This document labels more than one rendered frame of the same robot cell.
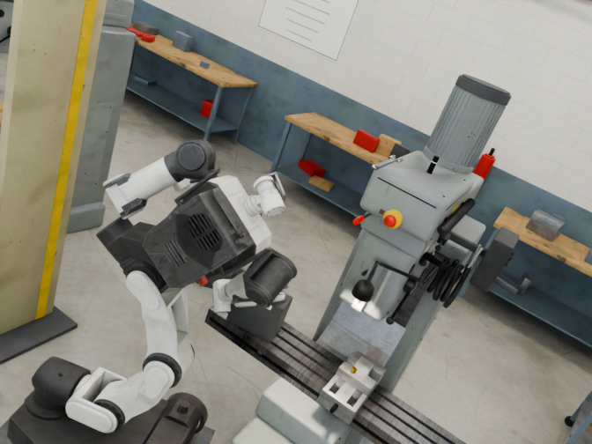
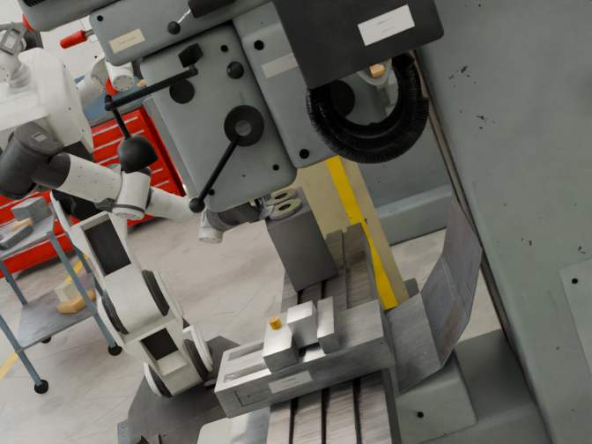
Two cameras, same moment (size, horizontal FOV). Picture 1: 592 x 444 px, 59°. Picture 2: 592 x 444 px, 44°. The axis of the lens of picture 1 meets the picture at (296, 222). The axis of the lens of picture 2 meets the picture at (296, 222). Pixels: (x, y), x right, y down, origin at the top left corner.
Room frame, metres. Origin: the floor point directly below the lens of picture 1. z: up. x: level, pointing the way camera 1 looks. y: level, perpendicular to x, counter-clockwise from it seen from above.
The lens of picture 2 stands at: (1.55, -1.77, 1.70)
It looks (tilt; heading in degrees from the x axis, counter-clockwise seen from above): 19 degrees down; 79
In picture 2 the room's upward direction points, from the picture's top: 24 degrees counter-clockwise
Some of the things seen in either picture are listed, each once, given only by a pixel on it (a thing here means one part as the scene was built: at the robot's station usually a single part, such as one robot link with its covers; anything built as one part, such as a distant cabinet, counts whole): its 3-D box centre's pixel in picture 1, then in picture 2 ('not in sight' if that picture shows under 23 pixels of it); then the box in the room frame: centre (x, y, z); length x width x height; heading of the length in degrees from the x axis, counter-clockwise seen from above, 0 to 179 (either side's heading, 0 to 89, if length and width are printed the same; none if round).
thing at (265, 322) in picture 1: (260, 307); (297, 234); (1.89, 0.01, 1.04); 0.22 x 0.12 x 0.20; 77
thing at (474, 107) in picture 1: (465, 124); not in sight; (2.02, -0.46, 2.05); 0.20 x 0.20 x 0.32
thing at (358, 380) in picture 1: (355, 378); (282, 339); (1.69, -0.45, 1.03); 0.15 x 0.06 x 0.04; 69
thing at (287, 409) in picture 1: (320, 395); (347, 391); (1.78, -0.37, 0.80); 0.50 x 0.35 x 0.12; 159
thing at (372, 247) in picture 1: (381, 270); (225, 112); (1.79, -0.37, 1.47); 0.21 x 0.19 x 0.32; 69
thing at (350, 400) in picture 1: (355, 381); (300, 350); (1.72, -0.46, 0.99); 0.35 x 0.15 x 0.11; 159
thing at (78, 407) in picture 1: (104, 399); (177, 361); (1.46, 0.44, 0.68); 0.21 x 0.20 x 0.13; 86
